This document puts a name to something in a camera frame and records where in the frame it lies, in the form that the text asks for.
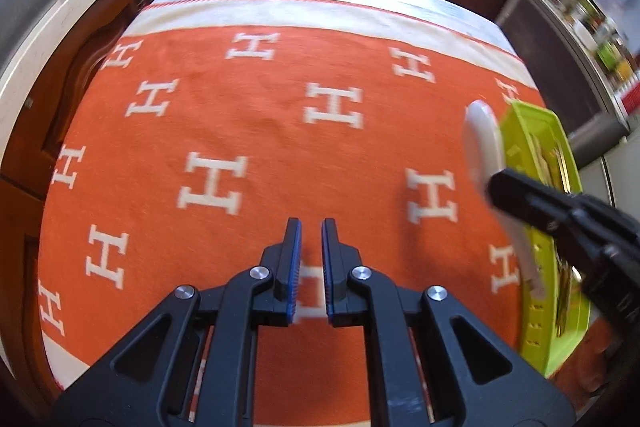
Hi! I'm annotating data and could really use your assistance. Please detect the grey refrigerator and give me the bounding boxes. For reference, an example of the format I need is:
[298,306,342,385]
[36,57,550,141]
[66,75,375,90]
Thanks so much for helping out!
[570,117,640,218]

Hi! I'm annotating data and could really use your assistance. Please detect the white ceramic spoon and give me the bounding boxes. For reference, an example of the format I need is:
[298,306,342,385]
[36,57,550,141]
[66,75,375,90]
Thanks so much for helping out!
[462,99,547,303]

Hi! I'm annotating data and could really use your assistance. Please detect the green plastic utensil tray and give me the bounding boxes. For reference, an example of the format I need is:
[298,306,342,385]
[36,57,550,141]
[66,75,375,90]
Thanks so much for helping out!
[500,102,593,380]

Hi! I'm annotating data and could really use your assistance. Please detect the white kitchen countertop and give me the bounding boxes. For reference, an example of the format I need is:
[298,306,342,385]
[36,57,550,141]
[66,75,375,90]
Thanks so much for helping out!
[0,0,616,128]

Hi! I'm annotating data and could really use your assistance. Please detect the orange patterned blanket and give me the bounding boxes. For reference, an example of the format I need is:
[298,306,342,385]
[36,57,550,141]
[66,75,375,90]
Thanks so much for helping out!
[37,0,621,427]

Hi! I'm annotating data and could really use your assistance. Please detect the green-labelled oil bottle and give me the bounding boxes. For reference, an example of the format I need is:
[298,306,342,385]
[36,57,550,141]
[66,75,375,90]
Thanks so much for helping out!
[595,39,626,72]

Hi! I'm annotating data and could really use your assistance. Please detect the frosted-door metal cabinet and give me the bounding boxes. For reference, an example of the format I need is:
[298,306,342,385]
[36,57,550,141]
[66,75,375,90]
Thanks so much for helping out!
[495,0,631,148]

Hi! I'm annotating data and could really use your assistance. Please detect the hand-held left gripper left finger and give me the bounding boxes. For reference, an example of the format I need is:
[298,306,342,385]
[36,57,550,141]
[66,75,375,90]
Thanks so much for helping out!
[52,217,303,427]

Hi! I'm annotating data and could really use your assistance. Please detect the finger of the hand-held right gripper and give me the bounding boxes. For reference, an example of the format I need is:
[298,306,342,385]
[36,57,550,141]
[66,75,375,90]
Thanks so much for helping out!
[486,169,640,258]

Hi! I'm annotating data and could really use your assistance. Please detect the pile of chopsticks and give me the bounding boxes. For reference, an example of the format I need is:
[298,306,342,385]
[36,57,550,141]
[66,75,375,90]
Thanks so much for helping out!
[530,134,576,338]

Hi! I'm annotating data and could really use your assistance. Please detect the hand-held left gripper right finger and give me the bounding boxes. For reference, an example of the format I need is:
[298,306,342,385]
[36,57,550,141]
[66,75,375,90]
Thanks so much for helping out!
[320,217,578,427]

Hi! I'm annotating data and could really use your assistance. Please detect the red-labelled white container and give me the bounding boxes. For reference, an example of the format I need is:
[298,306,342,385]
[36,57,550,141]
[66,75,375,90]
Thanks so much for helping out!
[615,77,640,118]

